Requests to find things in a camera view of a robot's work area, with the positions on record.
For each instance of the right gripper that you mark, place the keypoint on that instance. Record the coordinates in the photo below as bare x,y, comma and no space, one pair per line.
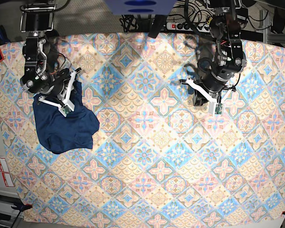
65,78

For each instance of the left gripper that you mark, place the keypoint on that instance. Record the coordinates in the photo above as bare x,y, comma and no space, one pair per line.
212,81

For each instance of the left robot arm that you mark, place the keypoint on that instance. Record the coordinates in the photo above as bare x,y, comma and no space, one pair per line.
229,59

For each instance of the white power strip red switch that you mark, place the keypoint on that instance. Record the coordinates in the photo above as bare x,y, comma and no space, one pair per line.
183,26

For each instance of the blue box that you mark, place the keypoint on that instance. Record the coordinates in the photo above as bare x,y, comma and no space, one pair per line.
125,7

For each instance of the white red stickers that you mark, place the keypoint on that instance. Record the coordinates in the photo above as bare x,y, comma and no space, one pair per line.
5,175

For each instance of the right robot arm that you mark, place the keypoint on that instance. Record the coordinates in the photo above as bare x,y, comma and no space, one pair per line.
43,74

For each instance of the clamp lower left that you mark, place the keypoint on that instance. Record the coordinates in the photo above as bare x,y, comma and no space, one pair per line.
21,207

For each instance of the patterned tablecloth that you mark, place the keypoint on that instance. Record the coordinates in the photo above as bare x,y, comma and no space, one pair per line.
157,161

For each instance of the blue long-sleeve shirt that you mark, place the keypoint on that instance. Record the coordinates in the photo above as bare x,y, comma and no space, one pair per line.
59,134

